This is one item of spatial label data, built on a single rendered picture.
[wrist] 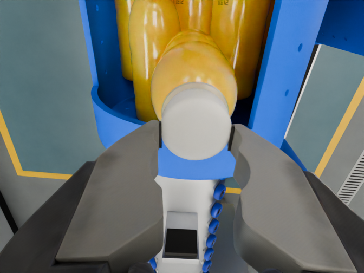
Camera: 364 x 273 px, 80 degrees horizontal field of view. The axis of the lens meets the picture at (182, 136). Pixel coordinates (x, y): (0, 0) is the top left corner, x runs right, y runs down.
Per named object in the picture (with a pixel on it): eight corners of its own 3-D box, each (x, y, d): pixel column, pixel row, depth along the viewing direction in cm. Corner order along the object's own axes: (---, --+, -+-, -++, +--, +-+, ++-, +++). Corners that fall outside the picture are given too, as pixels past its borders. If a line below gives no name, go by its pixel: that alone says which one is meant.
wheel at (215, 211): (209, 218, 66) (214, 221, 65) (210, 208, 63) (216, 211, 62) (216, 209, 69) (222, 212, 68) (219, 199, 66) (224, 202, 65)
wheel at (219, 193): (212, 200, 62) (218, 204, 61) (213, 188, 60) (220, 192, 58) (220, 192, 65) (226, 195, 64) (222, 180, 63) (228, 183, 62)
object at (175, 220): (167, 215, 73) (162, 262, 59) (167, 207, 71) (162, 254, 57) (196, 217, 73) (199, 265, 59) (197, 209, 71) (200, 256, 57)
